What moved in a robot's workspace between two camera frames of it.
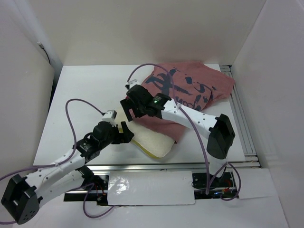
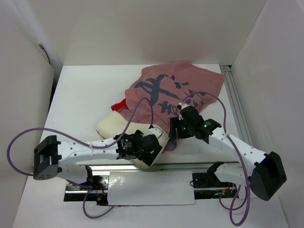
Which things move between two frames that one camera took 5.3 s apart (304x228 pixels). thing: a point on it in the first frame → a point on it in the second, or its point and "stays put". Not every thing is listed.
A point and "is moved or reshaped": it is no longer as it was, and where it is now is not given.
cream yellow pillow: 154,143 is moved or reshaped
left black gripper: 126,136 → 148,157
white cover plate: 147,188 stays put
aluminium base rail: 212,181 stays put
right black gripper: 127,104 → 175,122
